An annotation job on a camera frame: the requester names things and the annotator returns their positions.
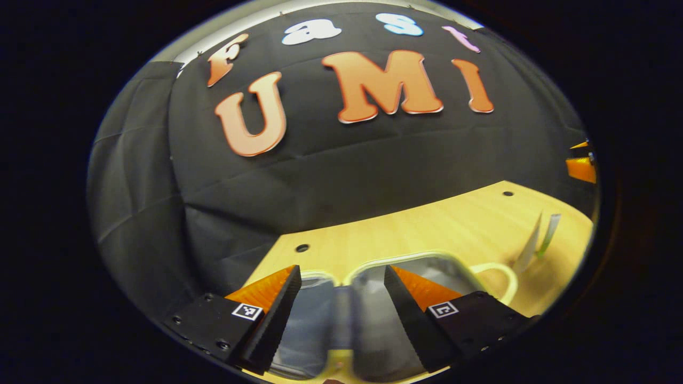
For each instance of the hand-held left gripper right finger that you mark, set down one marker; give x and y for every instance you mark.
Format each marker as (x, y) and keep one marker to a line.
(408, 320)

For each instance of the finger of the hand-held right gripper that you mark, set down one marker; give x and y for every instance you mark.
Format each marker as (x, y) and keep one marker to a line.
(580, 145)
(582, 169)

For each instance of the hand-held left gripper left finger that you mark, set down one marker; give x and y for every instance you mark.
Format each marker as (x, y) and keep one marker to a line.
(275, 325)

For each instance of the green and white tube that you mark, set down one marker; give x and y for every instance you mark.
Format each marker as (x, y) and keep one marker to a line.
(550, 232)

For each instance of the white skin care tube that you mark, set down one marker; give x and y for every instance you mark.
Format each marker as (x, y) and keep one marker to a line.
(531, 245)

